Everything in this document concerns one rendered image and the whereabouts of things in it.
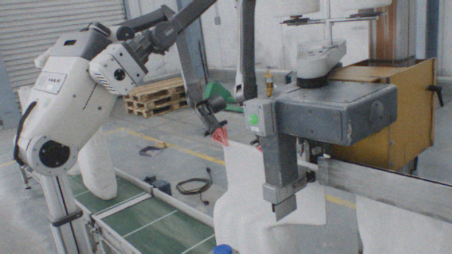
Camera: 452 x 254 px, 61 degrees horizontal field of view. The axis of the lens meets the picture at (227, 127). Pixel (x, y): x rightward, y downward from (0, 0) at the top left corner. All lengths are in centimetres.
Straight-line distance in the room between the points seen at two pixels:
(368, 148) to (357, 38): 572
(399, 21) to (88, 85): 100
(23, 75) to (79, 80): 713
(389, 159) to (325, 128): 35
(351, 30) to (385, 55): 559
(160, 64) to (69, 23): 230
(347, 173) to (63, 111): 88
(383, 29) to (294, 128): 53
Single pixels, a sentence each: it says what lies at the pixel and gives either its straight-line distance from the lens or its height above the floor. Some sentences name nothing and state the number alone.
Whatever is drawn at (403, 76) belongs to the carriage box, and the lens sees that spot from 127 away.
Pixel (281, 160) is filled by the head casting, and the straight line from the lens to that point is 109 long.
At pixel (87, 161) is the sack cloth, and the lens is 286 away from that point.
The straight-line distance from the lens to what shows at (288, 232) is 145.
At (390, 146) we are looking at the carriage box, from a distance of 125.
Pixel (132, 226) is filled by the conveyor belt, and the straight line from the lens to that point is 250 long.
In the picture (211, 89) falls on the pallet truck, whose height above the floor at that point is 29.
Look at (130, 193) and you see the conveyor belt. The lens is 295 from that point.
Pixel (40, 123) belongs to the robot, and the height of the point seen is 131.
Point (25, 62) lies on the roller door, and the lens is 839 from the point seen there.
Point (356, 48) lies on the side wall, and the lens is 697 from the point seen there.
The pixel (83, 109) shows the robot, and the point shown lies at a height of 133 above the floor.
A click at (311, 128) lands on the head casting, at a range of 98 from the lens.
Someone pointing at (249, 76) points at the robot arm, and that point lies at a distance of 133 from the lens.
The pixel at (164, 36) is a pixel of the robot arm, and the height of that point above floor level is 152.
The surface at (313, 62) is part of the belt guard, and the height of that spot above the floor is 141.
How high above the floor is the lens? 157
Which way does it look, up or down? 17 degrees down
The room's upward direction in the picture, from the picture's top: 8 degrees counter-clockwise
